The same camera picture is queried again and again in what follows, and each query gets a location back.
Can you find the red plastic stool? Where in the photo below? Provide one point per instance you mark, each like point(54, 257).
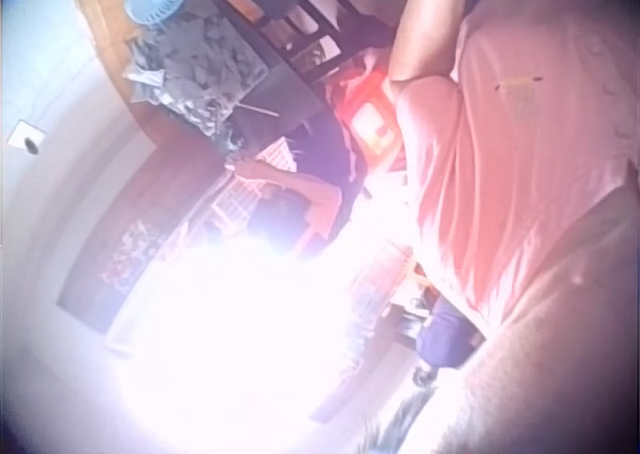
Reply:
point(372, 119)

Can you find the thin wooden stick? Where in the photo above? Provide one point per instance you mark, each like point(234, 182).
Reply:
point(257, 109)

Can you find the dark wooden chair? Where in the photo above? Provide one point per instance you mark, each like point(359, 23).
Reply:
point(310, 29)

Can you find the brown wooden cabinet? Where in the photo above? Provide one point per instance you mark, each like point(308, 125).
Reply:
point(135, 229)

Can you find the heap of grey cloth pieces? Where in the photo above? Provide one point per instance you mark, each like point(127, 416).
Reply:
point(200, 59)

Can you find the white wall socket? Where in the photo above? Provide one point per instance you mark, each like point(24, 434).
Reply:
point(27, 140)

